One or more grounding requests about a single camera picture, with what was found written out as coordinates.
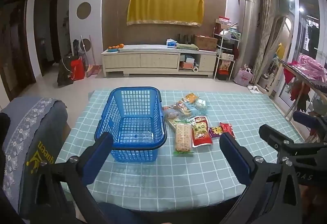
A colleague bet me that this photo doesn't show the dark bag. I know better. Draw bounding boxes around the dark bag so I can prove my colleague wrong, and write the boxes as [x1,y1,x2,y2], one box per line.
[57,54,74,87]

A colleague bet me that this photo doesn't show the person's right forearm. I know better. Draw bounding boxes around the person's right forearm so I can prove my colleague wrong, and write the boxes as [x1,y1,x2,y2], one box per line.
[300,184,327,224]

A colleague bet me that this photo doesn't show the white pole mop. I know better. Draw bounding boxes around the white pole mop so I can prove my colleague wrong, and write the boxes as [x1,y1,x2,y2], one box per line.
[80,35,90,66]

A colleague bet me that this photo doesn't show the white metal rack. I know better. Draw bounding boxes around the white metal rack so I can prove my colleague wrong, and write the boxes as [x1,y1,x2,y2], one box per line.
[214,29,242,80]

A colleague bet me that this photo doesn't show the light blue snack packet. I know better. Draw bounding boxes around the light blue snack packet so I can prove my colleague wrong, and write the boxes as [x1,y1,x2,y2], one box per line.
[183,104,202,118]

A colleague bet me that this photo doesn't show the pink broom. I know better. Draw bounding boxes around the pink broom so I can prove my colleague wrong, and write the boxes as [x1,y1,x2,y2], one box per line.
[85,35,101,78]

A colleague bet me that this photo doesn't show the pink cloth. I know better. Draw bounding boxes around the pink cloth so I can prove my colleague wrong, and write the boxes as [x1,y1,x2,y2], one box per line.
[298,54,327,83]

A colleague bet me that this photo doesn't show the clothes drying rack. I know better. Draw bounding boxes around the clothes drying rack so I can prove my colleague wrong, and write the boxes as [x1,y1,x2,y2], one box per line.
[277,57,327,122]

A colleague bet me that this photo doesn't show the long orange snack packet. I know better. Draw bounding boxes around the long orange snack packet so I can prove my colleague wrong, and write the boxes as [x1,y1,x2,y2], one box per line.
[163,102,189,112]

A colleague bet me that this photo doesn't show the small red snack packet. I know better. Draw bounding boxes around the small red snack packet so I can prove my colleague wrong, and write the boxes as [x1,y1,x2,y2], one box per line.
[220,122,235,139]

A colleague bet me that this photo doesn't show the yellow cloth cover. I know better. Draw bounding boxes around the yellow cloth cover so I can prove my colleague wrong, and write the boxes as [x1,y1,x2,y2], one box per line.
[126,0,205,27]

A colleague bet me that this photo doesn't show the green checkered tablecloth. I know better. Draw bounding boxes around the green checkered tablecloth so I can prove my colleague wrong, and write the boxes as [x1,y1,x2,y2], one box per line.
[55,90,304,208]

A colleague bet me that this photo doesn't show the large red snack packet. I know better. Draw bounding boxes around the large red snack packet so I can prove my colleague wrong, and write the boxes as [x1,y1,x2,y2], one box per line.
[190,115,213,148]

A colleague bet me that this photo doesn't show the red bag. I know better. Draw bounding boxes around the red bag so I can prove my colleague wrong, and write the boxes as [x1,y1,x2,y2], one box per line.
[70,59,85,81]

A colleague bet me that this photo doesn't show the red and white box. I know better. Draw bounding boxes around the red and white box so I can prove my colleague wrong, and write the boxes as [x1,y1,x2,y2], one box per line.
[215,17,232,30]

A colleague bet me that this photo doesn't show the small purple snack packet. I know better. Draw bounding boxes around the small purple snack packet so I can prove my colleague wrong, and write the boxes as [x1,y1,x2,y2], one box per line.
[208,126,223,139]

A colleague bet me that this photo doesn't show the grey embroidered chair cover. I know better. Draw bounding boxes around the grey embroidered chair cover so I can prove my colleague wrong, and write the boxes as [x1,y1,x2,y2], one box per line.
[0,97,68,219]

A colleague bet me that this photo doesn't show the tower air conditioner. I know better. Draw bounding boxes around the tower air conditioner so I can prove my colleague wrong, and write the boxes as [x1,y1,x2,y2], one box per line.
[239,0,260,81]

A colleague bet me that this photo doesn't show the red hanging clothes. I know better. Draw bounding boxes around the red hanging clothes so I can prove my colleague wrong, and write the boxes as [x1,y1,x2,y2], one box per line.
[283,61,311,112]

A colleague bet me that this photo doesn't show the glass sliding door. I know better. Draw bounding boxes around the glass sliding door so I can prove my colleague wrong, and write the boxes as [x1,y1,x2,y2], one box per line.
[274,0,327,102]

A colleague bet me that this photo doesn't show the clear blue striped snack packet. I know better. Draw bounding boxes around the clear blue striped snack packet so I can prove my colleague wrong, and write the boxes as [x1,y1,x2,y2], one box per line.
[163,109,179,120]
[194,98,208,112]

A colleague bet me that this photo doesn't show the rice cracker packet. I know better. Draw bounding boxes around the rice cracker packet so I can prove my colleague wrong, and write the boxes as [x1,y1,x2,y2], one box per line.
[174,122,195,157]

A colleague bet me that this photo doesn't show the orange tray snack packet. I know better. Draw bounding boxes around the orange tray snack packet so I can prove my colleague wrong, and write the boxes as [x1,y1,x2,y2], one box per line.
[182,93,200,105]

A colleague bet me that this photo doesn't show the folded green cloth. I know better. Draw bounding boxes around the folded green cloth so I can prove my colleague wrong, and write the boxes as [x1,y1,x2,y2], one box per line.
[176,43,200,51]

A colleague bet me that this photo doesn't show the red gift box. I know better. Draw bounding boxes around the red gift box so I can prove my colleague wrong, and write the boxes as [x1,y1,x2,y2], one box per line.
[217,59,234,79]

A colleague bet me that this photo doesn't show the person's legs in blue trousers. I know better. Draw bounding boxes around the person's legs in blue trousers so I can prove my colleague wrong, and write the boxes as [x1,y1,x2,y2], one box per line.
[98,198,238,224]

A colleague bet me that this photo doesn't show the patterned beige curtain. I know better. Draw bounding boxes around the patterned beige curtain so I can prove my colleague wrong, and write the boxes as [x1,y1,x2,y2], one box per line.
[252,0,275,84]

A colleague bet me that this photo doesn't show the blue plastic basket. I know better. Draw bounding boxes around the blue plastic basket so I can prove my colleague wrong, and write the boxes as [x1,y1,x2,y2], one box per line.
[94,87,168,163]

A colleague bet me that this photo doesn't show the brown cardboard box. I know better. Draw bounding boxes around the brown cardboard box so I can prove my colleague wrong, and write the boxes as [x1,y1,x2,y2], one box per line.
[193,34,218,51]

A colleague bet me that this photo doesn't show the standing arched mirror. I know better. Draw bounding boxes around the standing arched mirror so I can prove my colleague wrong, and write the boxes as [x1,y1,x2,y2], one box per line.
[266,16,293,94]

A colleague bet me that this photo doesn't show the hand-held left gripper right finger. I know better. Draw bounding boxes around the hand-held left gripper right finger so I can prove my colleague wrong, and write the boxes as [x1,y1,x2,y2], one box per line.
[219,133,304,224]

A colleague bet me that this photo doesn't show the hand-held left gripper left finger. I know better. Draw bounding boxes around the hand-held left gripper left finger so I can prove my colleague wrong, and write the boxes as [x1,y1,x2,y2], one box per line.
[33,132,114,224]

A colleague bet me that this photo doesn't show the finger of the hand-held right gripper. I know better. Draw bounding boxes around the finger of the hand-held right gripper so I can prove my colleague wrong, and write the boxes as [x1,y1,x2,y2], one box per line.
[293,111,327,138]
[259,124,305,161]

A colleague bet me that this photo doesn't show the dark wooden door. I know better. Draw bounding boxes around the dark wooden door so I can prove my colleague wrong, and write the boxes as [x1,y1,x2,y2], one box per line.
[0,0,36,100]

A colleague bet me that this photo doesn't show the black router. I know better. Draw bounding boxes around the black router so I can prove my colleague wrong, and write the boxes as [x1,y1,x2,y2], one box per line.
[177,33,193,44]

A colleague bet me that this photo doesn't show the pink bag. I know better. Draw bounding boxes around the pink bag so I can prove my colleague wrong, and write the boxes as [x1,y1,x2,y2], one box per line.
[234,66,253,87]

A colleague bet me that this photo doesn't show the beige television cabinet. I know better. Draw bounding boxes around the beige television cabinet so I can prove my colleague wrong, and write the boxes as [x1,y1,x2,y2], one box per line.
[101,44,217,78]

